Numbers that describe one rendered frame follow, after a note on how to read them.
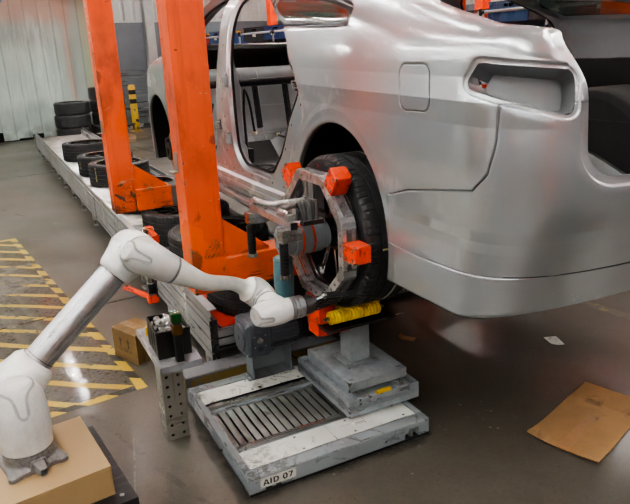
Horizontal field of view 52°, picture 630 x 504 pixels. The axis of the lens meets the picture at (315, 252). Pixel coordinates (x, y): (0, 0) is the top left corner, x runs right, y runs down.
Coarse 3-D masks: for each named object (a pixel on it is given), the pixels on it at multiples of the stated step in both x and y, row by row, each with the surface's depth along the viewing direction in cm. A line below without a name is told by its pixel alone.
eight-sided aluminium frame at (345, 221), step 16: (304, 176) 266; (320, 176) 253; (288, 192) 284; (336, 208) 247; (352, 224) 246; (352, 240) 248; (304, 256) 292; (352, 272) 252; (304, 288) 286; (320, 288) 275; (336, 288) 258
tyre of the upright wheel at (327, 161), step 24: (360, 168) 255; (360, 192) 248; (360, 216) 247; (384, 216) 248; (360, 240) 251; (384, 240) 248; (312, 264) 295; (384, 264) 252; (360, 288) 257; (384, 288) 262
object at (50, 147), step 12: (84, 132) 1173; (48, 144) 1078; (60, 144) 1072; (48, 156) 992; (60, 156) 937; (60, 168) 857; (72, 168) 830; (156, 168) 728; (72, 180) 752; (84, 180) 745; (72, 192) 776; (84, 192) 671; (96, 192) 674; (108, 192) 672; (84, 204) 711; (96, 216) 622
